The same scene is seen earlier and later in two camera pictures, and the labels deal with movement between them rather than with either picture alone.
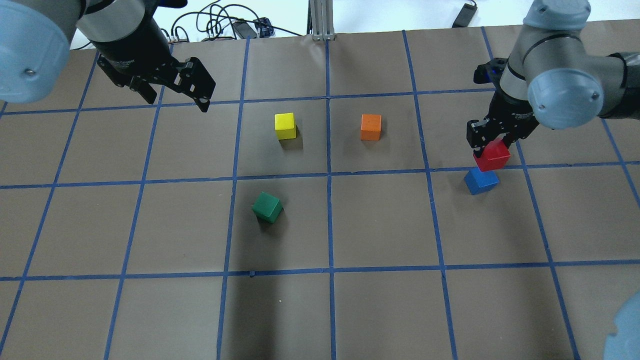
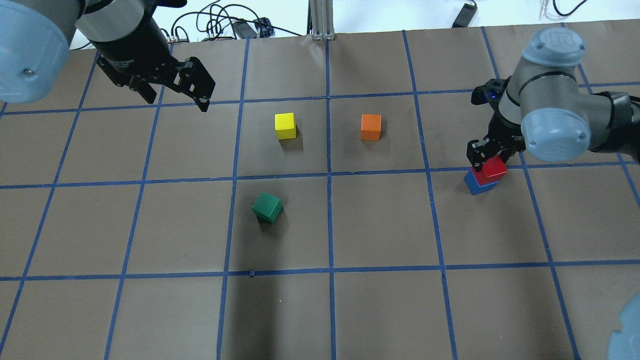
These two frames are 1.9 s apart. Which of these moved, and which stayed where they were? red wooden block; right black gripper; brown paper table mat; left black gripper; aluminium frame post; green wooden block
Moved: red wooden block; right black gripper
Stayed: green wooden block; left black gripper; brown paper table mat; aluminium frame post
